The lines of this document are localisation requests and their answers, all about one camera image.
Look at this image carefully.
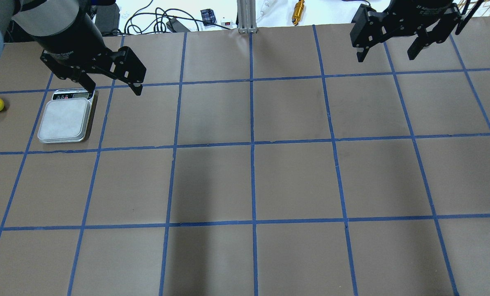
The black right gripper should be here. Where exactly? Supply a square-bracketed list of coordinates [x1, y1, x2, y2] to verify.
[350, 0, 462, 62]

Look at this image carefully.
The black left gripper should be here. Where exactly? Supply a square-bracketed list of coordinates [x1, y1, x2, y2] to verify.
[40, 46, 147, 96]

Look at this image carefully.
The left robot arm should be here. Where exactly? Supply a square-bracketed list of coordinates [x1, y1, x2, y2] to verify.
[0, 0, 147, 96]

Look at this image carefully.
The silver digital kitchen scale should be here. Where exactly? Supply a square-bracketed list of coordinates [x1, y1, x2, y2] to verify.
[37, 88, 95, 144]

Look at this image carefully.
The black power adapter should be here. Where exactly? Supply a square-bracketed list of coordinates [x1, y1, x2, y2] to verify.
[166, 18, 191, 32]

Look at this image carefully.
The gold metal cylinder tool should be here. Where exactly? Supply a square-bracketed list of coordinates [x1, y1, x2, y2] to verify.
[291, 0, 305, 26]

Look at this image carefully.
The small blue black box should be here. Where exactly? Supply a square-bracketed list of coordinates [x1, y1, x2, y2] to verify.
[200, 8, 216, 27]

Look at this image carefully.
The black cable bundle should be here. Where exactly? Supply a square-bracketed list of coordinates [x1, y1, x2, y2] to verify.
[124, 0, 200, 35]

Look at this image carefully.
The aluminium frame post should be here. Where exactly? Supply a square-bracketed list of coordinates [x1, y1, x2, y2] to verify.
[236, 0, 257, 34]

